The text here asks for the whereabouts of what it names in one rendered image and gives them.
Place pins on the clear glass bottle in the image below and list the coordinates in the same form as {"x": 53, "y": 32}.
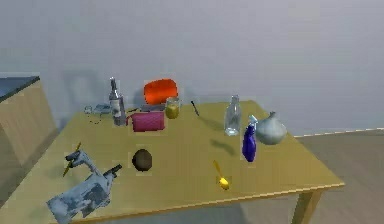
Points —
{"x": 232, "y": 116}

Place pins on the blue spray bottle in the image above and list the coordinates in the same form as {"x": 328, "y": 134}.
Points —
{"x": 249, "y": 143}

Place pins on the grey wine bottle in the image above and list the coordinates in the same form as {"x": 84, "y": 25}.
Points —
{"x": 116, "y": 103}

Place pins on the grey-green round vase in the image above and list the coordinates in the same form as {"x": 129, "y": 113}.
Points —
{"x": 270, "y": 130}

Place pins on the black thin pen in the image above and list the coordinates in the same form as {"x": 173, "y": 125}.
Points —
{"x": 195, "y": 108}

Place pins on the glass jar with yellow contents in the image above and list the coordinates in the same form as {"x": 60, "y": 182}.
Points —
{"x": 172, "y": 108}

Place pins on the magenta box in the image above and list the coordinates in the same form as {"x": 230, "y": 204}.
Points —
{"x": 148, "y": 121}

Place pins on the tan wooden table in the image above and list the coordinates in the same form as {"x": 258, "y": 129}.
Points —
{"x": 186, "y": 160}

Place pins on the yellow spoon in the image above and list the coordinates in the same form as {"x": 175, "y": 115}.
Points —
{"x": 223, "y": 181}

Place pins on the grey flat cell phone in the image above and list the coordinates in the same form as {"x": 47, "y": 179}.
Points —
{"x": 102, "y": 108}

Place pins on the small clear glass cup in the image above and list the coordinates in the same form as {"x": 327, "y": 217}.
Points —
{"x": 88, "y": 109}

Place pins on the yellow pencil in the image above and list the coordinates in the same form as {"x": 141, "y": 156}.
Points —
{"x": 71, "y": 160}

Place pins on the grey blue marbled statue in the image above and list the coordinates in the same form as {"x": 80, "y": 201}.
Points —
{"x": 83, "y": 193}

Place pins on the wooden cabinet with dark top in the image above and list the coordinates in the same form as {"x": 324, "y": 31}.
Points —
{"x": 20, "y": 116}

